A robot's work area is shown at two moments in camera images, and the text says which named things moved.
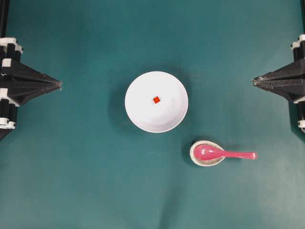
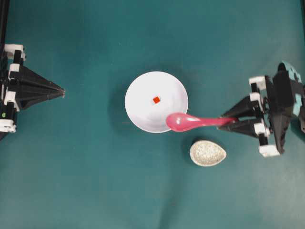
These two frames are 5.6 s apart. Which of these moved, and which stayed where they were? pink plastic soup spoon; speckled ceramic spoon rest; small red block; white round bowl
Moved: pink plastic soup spoon
Stayed: small red block; white round bowl; speckled ceramic spoon rest
